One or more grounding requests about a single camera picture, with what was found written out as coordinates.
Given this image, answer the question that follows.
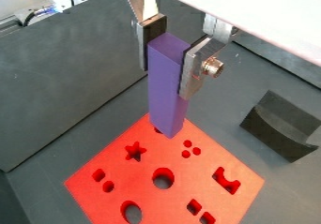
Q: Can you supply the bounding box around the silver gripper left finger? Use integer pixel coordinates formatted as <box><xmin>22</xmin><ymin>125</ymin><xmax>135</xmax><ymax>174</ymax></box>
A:
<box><xmin>128</xmin><ymin>0</ymin><xmax>167</xmax><ymax>71</ymax></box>

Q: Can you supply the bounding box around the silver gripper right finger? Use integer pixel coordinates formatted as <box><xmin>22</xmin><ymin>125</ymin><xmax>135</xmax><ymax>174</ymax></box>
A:
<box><xmin>178</xmin><ymin>14</ymin><xmax>238</xmax><ymax>100</ymax></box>

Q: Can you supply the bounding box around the purple rectangular block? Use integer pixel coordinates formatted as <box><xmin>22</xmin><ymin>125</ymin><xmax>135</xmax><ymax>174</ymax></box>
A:
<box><xmin>148</xmin><ymin>33</ymin><xmax>190</xmax><ymax>138</ymax></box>

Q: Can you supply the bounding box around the black curved foam piece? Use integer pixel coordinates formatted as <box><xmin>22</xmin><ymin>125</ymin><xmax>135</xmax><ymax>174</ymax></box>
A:
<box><xmin>240</xmin><ymin>91</ymin><xmax>321</xmax><ymax>162</ymax></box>

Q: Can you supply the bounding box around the red shape sorter block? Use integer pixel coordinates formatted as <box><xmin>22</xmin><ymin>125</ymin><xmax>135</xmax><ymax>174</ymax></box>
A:
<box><xmin>65</xmin><ymin>116</ymin><xmax>264</xmax><ymax>224</ymax></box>

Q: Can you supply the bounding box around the grey side wall panel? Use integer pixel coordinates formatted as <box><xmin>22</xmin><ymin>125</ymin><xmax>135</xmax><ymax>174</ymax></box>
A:
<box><xmin>0</xmin><ymin>0</ymin><xmax>144</xmax><ymax>172</ymax></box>

